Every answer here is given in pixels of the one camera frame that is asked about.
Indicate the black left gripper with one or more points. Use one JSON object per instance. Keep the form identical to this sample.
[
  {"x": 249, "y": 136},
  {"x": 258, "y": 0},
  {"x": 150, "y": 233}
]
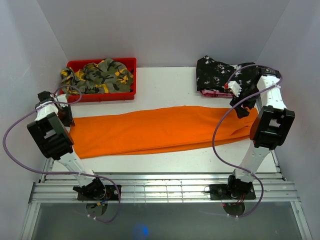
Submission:
[{"x": 69, "y": 120}]

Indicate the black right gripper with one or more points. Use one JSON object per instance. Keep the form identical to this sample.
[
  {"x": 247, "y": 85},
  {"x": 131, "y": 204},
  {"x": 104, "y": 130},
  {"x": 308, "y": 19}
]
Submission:
[{"x": 242, "y": 112}]

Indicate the orange trousers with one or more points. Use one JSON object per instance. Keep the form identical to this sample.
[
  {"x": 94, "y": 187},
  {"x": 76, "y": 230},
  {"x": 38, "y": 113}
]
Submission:
[{"x": 154, "y": 131}]

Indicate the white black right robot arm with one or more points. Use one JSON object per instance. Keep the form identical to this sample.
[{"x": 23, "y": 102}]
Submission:
[{"x": 268, "y": 131}]

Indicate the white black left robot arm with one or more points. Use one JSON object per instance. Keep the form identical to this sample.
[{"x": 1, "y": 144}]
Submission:
[{"x": 49, "y": 131}]

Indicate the pink folded trousers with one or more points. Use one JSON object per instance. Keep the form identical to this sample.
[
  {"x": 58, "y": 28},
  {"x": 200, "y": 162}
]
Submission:
[{"x": 215, "y": 94}]

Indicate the black white patterned trousers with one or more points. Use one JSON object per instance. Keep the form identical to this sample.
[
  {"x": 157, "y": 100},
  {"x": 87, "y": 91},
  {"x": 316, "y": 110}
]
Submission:
[{"x": 212, "y": 75}]

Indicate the camouflage trousers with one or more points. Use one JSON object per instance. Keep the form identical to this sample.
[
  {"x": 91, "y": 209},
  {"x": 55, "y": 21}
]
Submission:
[{"x": 109, "y": 76}]

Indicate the red plastic bin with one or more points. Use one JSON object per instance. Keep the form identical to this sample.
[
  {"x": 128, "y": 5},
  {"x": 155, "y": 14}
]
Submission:
[{"x": 129, "y": 62}]

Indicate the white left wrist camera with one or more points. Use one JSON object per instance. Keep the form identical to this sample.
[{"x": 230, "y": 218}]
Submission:
[{"x": 63, "y": 98}]

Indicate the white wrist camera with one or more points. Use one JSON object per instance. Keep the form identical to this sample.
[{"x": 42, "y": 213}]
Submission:
[
  {"x": 63, "y": 98},
  {"x": 234, "y": 87}
]

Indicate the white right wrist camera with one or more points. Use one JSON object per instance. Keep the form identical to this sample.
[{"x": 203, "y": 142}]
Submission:
[{"x": 234, "y": 87}]

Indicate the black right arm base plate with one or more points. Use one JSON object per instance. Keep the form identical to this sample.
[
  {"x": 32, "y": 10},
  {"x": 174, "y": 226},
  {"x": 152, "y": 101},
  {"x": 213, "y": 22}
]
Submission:
[{"x": 217, "y": 192}]

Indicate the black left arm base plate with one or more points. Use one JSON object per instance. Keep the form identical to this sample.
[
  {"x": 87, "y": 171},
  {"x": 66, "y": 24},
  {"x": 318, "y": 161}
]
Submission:
[{"x": 111, "y": 194}]

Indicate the aluminium frame rail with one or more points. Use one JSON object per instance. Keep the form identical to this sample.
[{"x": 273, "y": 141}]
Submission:
[{"x": 163, "y": 188}]

